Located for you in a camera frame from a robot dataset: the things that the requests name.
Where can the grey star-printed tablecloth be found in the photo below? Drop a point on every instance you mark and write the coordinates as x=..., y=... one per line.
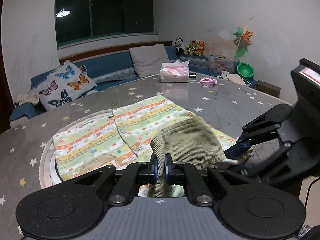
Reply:
x=225, y=102

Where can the crumpled white cloth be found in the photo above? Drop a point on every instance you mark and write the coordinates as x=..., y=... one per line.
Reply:
x=235, y=77

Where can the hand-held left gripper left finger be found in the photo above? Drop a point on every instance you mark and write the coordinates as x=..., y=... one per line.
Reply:
x=155, y=167

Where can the pink scrunchie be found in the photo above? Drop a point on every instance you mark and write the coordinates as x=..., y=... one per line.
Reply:
x=208, y=81

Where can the brown wooden box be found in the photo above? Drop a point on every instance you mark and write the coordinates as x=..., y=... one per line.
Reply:
x=268, y=88

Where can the butterfly print pillow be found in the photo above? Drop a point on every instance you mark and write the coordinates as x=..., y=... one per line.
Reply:
x=65, y=85

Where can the pink tissue pack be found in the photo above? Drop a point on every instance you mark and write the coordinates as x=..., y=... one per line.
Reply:
x=173, y=73

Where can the clear plastic storage box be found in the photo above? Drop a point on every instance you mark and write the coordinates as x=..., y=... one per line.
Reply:
x=222, y=65

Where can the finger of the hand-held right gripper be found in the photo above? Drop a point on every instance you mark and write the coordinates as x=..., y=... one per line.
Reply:
x=237, y=150
x=272, y=162

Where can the grey pillow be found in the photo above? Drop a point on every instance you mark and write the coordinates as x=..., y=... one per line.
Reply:
x=148, y=58

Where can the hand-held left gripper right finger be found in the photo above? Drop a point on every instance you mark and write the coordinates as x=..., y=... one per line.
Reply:
x=167, y=167

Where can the blue sofa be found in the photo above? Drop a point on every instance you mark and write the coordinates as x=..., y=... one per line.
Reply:
x=110, y=65

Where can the dark window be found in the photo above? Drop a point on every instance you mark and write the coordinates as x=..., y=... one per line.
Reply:
x=107, y=15

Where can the panda plush toy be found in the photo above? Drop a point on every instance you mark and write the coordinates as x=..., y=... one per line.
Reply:
x=180, y=45

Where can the crumpled beige cloth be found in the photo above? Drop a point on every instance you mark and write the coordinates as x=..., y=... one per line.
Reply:
x=27, y=98

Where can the colourful pinwheel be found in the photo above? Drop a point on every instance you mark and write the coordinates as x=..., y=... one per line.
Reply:
x=243, y=36

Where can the small black object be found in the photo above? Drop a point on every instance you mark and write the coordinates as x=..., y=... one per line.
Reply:
x=192, y=75

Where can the yellow green plush toy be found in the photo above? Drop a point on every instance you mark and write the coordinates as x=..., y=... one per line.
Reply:
x=191, y=48

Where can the green plastic bowl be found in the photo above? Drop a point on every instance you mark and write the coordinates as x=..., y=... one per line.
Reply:
x=246, y=70

